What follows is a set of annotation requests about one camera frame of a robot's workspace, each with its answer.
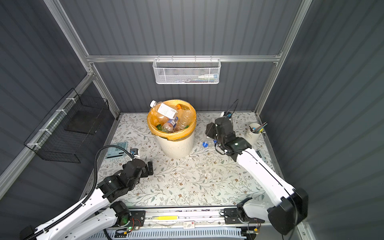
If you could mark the clear bottle white cap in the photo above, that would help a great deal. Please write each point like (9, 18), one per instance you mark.
(186, 119)

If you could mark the black wire side basket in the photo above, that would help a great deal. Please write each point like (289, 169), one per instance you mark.
(67, 134)

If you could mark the yellow tool on rail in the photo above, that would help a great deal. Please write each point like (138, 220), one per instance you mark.
(165, 218)

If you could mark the white wire wall basket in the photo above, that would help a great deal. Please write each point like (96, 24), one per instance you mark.
(187, 73)

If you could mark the wrist white camera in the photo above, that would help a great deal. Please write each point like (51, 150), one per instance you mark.
(134, 152)
(226, 114)

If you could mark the white pencil cup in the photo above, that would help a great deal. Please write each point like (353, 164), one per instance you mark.
(254, 132)

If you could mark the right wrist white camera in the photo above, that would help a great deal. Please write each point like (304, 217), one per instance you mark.
(226, 114)

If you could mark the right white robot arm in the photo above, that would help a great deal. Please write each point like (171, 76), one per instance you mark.
(290, 205)

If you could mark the green soda bottle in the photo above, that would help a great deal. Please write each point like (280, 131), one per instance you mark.
(159, 127)

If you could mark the teal desk calculator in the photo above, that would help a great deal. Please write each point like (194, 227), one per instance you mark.
(114, 153)

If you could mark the orange plastic bin liner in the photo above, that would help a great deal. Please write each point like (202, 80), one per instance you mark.
(177, 134)

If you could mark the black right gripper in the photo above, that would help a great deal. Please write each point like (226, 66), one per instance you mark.
(210, 130)

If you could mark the pepsi label clear bottle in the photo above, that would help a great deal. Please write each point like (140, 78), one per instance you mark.
(170, 125)

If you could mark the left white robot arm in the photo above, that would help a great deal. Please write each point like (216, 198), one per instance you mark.
(98, 210)

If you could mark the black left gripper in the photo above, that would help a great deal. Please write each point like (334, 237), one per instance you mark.
(146, 173)

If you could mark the cream ribbed waste bin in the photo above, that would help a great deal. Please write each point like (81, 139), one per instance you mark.
(177, 149)

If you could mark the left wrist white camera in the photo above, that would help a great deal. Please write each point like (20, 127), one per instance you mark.
(134, 152)

